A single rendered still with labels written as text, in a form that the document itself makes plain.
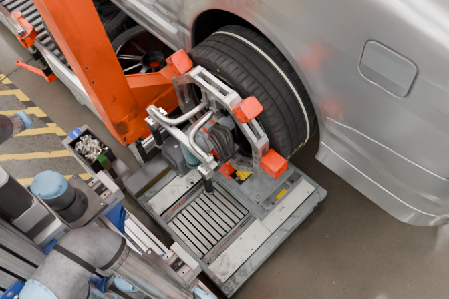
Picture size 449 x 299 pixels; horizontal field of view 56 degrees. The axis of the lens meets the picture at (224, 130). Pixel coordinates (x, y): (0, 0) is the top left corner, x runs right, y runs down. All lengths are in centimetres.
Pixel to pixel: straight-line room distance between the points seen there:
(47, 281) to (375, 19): 103
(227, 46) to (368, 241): 143
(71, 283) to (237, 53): 104
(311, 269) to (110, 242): 158
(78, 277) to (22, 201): 28
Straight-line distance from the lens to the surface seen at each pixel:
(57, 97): 341
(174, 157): 235
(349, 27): 126
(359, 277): 252
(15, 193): 120
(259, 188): 240
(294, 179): 250
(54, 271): 108
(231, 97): 161
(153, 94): 221
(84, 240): 108
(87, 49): 179
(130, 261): 114
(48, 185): 170
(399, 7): 117
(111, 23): 300
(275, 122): 164
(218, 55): 169
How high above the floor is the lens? 240
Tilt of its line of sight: 57 degrees down
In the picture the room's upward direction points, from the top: 9 degrees counter-clockwise
